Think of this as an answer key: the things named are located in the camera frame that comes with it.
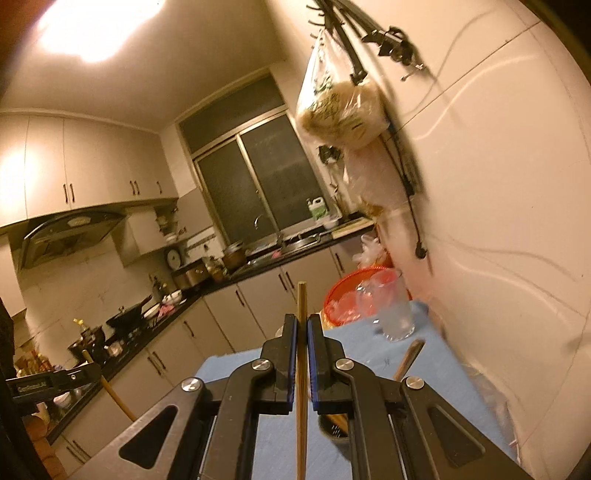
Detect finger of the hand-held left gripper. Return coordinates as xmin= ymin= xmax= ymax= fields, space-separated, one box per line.
xmin=69 ymin=362 xmax=101 ymax=386

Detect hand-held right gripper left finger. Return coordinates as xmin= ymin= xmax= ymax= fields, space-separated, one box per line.
xmin=85 ymin=315 xmax=298 ymax=480

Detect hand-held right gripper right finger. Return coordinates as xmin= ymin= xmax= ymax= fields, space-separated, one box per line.
xmin=307 ymin=314 xmax=532 ymax=480

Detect square striped brown chopstick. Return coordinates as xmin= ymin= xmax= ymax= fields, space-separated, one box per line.
xmin=295 ymin=281 xmax=309 ymax=480

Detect dark metal cup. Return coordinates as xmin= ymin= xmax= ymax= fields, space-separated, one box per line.
xmin=318 ymin=412 xmax=354 ymax=446

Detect condiment bottles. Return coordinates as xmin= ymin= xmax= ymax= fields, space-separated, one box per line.
xmin=14 ymin=351 xmax=56 ymax=374

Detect dark cooking pot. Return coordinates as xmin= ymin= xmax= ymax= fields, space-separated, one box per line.
xmin=68 ymin=328 xmax=105 ymax=365

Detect black kitchen countertop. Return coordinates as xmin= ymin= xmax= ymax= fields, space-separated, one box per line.
xmin=46 ymin=217 xmax=377 ymax=444

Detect blue table cloth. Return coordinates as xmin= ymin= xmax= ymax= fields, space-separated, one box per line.
xmin=191 ymin=300 xmax=518 ymax=480

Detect black wok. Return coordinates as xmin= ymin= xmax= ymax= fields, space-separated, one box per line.
xmin=105 ymin=295 xmax=153 ymax=330

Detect red plastic basket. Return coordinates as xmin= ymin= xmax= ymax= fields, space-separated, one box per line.
xmin=322 ymin=270 xmax=402 ymax=329

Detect grey lower cabinets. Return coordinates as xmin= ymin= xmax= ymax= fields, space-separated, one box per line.
xmin=46 ymin=242 xmax=393 ymax=476

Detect brown cooking pot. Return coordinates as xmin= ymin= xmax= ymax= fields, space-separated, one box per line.
xmin=222 ymin=241 xmax=247 ymax=271

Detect steel kitchen sink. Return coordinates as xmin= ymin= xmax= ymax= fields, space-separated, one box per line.
xmin=277 ymin=233 xmax=324 ymax=254

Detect white plastic bag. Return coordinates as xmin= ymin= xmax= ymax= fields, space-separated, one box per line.
xmin=353 ymin=233 xmax=394 ymax=269

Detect black range hood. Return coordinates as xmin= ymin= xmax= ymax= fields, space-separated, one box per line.
xmin=18 ymin=210 xmax=127 ymax=271

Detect wooden cutting board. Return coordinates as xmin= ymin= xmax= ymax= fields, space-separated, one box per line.
xmin=331 ymin=218 xmax=375 ymax=240

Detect green white detergent bottle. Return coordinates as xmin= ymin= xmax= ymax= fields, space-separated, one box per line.
xmin=306 ymin=196 xmax=328 ymax=223

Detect kitchen window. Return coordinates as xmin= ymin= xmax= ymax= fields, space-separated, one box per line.
xmin=178 ymin=69 xmax=333 ymax=241

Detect translucent plastic bag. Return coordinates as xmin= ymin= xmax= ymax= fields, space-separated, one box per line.
xmin=344 ymin=138 xmax=407 ymax=217

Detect white upper cabinets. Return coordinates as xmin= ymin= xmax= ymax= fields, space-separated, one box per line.
xmin=0 ymin=113 xmax=180 ymax=228

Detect hanging plastic bag with food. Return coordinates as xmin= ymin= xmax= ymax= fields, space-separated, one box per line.
xmin=295 ymin=28 xmax=391 ymax=149

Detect ceiling light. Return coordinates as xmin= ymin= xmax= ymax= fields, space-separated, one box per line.
xmin=34 ymin=0 xmax=134 ymax=63

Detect black cable with plug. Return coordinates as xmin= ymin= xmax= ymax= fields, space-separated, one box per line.
xmin=383 ymin=120 xmax=430 ymax=259

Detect small wall shelf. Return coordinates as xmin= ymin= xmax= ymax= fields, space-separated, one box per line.
xmin=154 ymin=205 xmax=181 ymax=245

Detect black wall hook rack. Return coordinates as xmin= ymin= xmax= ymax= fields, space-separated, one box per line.
xmin=307 ymin=0 xmax=428 ymax=86

